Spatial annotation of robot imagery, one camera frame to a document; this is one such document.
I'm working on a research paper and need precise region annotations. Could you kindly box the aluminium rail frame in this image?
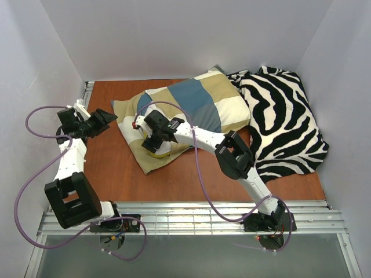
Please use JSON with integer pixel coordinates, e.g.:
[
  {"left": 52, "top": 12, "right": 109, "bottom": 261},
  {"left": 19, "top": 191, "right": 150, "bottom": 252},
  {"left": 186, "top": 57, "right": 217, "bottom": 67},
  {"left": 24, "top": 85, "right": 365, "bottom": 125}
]
[{"left": 38, "top": 193, "right": 362, "bottom": 277}]

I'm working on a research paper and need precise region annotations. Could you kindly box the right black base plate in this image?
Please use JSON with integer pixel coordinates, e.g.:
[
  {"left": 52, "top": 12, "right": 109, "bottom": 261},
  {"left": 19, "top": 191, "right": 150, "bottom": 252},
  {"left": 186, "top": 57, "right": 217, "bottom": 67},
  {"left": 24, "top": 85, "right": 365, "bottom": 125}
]
[{"left": 241, "top": 213, "right": 297, "bottom": 232}]

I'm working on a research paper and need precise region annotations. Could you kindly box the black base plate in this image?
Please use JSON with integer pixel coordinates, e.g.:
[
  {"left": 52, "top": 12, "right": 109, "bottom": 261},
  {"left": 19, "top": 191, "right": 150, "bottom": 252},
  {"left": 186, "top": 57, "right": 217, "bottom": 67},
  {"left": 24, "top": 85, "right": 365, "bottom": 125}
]
[
  {"left": 241, "top": 213, "right": 297, "bottom": 232},
  {"left": 89, "top": 214, "right": 141, "bottom": 233}
]

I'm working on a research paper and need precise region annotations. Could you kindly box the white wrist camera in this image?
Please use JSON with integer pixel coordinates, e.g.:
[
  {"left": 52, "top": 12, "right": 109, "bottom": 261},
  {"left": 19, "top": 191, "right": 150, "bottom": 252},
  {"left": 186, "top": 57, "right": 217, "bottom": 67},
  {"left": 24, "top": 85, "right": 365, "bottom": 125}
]
[
  {"left": 132, "top": 115, "right": 152, "bottom": 138},
  {"left": 67, "top": 98, "right": 90, "bottom": 120}
]

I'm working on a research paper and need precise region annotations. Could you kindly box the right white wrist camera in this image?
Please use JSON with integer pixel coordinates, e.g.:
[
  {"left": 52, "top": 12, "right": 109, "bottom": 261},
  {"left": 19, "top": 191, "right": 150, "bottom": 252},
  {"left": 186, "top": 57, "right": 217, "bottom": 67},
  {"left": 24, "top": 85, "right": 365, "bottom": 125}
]
[{"left": 132, "top": 115, "right": 152, "bottom": 138}]

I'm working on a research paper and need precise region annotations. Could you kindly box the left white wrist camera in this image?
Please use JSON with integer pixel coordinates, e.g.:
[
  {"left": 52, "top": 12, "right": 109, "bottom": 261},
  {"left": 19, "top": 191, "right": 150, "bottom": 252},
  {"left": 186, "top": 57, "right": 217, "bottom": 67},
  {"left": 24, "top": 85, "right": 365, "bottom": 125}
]
[{"left": 67, "top": 98, "right": 90, "bottom": 120}]

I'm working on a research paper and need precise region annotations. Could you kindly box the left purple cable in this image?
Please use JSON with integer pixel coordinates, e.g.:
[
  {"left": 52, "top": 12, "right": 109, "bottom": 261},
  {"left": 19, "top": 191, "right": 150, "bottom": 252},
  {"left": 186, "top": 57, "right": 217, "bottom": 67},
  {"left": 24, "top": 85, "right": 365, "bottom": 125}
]
[{"left": 13, "top": 105, "right": 148, "bottom": 261}]

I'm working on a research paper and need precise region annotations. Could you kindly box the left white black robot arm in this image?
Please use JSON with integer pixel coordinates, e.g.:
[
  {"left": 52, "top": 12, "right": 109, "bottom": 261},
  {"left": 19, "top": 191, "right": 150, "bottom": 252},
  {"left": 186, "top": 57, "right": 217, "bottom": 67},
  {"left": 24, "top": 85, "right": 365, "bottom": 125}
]
[{"left": 44, "top": 107, "right": 119, "bottom": 229}]

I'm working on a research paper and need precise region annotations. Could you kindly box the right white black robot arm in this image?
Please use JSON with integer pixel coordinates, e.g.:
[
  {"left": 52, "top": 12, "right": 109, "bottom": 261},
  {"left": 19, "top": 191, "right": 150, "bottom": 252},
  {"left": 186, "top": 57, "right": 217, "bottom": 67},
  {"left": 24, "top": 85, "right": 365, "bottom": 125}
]
[{"left": 133, "top": 110, "right": 285, "bottom": 231}]

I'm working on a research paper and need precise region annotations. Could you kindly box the zebra print blanket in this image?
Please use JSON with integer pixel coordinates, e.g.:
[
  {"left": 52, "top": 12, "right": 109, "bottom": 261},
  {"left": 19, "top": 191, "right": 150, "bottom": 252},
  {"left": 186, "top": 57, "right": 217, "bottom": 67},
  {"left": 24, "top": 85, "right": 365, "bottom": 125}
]
[{"left": 227, "top": 66, "right": 329, "bottom": 182}]

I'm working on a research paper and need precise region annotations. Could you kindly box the white pillow yellow edge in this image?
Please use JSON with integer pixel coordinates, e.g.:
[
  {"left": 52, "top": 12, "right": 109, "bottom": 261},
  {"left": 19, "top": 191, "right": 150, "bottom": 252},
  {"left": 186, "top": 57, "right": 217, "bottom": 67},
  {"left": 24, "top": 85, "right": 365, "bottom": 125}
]
[{"left": 148, "top": 141, "right": 171, "bottom": 158}]

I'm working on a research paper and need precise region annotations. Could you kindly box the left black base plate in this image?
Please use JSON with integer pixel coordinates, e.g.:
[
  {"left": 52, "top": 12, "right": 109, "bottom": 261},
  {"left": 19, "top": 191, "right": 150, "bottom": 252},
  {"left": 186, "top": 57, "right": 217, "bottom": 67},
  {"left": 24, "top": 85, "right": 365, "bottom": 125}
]
[{"left": 89, "top": 214, "right": 141, "bottom": 233}]

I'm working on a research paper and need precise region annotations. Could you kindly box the beige blue patchwork pillowcase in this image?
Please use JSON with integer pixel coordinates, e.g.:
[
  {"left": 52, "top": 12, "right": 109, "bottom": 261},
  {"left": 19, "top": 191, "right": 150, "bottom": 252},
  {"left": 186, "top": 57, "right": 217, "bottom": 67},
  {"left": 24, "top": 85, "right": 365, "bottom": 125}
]
[{"left": 111, "top": 67, "right": 250, "bottom": 174}]

